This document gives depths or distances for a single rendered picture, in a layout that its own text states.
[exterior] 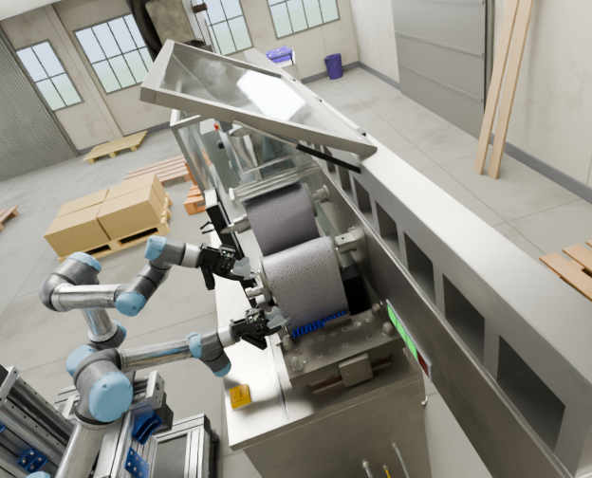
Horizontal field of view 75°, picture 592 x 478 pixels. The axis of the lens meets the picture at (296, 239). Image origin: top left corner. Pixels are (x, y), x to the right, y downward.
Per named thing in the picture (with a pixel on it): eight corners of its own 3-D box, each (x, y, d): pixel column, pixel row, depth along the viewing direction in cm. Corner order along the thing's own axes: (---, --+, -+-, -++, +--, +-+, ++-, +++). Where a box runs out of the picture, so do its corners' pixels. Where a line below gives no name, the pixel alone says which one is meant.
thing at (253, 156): (268, 236, 218) (232, 143, 186) (290, 229, 219) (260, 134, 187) (272, 249, 207) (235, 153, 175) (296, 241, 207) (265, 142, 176)
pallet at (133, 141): (150, 134, 832) (147, 129, 825) (143, 148, 762) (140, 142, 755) (96, 152, 834) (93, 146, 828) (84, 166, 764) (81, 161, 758)
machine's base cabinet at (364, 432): (242, 247, 384) (209, 170, 336) (303, 225, 387) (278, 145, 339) (304, 542, 175) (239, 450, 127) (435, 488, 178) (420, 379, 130)
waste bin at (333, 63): (342, 73, 823) (338, 50, 798) (346, 76, 793) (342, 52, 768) (323, 79, 824) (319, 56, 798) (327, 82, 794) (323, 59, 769)
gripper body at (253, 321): (264, 319, 130) (230, 331, 129) (271, 335, 134) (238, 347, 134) (260, 303, 136) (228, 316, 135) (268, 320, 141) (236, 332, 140)
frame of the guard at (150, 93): (164, 56, 172) (166, 38, 169) (281, 89, 191) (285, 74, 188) (134, 124, 78) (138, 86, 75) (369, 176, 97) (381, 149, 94)
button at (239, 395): (231, 393, 141) (228, 389, 140) (249, 386, 141) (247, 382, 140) (232, 410, 135) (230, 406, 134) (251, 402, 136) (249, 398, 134)
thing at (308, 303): (288, 331, 141) (274, 295, 131) (348, 308, 142) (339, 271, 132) (288, 332, 141) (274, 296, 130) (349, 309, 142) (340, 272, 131)
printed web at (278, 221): (278, 289, 179) (241, 196, 151) (325, 271, 181) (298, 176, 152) (297, 352, 147) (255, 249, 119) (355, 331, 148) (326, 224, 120)
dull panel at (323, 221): (272, 143, 336) (264, 117, 322) (276, 141, 336) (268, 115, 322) (375, 320, 151) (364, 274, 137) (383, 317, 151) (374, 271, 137)
